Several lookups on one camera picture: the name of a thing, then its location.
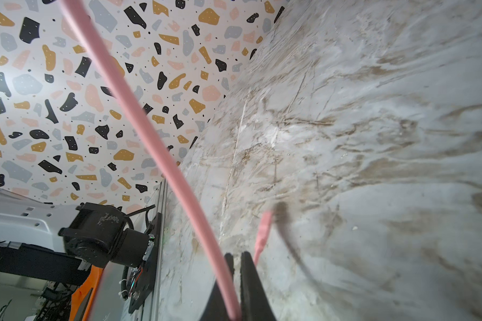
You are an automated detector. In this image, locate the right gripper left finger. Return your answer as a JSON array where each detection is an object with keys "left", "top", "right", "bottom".
[{"left": 199, "top": 253, "right": 235, "bottom": 321}]

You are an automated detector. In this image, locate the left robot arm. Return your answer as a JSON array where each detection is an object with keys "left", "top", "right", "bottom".
[{"left": 0, "top": 189, "right": 155, "bottom": 286}]

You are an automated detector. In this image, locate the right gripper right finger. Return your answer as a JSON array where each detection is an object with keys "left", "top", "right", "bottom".
[{"left": 240, "top": 251, "right": 277, "bottom": 321}]

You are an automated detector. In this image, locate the pink headphone cable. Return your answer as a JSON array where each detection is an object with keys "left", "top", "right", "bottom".
[{"left": 58, "top": 0, "right": 274, "bottom": 321}]

